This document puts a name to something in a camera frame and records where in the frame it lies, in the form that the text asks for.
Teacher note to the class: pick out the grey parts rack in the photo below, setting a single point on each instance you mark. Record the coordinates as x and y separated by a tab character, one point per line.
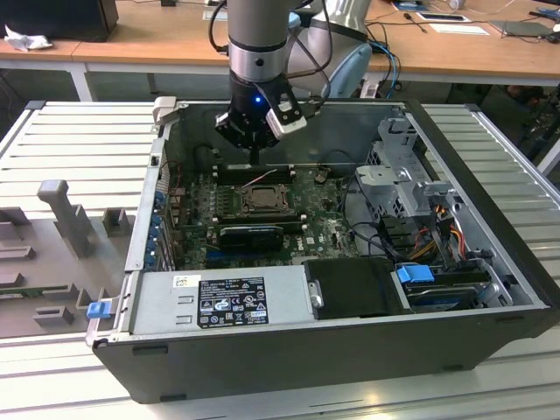
35	271

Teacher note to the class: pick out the white framed phone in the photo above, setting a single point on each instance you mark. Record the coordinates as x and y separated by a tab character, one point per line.
442	17

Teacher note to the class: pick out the black graphics card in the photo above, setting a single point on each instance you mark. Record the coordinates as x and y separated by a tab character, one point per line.
251	238

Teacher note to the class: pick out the wooden desk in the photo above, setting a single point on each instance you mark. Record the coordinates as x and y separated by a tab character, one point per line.
175	39

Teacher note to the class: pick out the blue case latch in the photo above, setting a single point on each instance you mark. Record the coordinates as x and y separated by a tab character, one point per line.
98	310

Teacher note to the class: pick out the hard disk in blue carrier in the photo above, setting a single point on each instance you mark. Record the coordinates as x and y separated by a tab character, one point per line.
413	275

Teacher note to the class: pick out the silver metal drive cage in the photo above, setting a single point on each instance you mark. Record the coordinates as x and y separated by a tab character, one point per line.
394	188

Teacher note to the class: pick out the black open PC case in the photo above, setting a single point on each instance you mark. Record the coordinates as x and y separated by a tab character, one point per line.
306	367

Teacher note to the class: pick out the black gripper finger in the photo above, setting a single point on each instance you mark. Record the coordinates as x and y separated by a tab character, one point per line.
229	129
267	143

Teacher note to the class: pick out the grey power supply unit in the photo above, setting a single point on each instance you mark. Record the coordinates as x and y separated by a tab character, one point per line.
153	302

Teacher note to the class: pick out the CPU socket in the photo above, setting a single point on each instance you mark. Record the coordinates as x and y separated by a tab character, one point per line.
262	211

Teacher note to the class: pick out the black box on desk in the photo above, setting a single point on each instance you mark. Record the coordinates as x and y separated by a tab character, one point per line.
57	17

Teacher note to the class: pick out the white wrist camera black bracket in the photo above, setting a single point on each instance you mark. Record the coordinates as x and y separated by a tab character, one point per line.
286	127

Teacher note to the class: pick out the black plastic air shroud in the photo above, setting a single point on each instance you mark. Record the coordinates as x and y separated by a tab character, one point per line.
350	284

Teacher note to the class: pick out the small square CPU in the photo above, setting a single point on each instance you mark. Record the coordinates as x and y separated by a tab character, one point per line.
264	197

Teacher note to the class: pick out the green motherboard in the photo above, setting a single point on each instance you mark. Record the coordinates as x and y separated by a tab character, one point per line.
319	227

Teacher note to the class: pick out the white paper sheet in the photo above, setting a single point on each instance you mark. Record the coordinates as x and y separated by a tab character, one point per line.
457	29

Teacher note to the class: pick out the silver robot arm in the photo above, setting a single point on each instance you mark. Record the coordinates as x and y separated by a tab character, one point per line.
258	35

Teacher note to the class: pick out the dark flat tablet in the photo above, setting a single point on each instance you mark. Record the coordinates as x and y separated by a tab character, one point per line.
522	28

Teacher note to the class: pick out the crumpled white paper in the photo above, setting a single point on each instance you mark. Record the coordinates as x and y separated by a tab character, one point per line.
26	40

